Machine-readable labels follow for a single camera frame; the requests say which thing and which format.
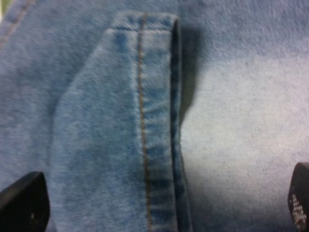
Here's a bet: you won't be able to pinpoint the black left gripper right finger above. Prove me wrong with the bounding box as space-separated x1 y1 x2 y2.
288 162 309 232

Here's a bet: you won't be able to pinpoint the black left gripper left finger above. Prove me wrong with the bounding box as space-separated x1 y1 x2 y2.
0 172 50 232

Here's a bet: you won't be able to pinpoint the children's blue denim shorts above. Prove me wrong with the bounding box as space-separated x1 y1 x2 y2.
0 0 309 232

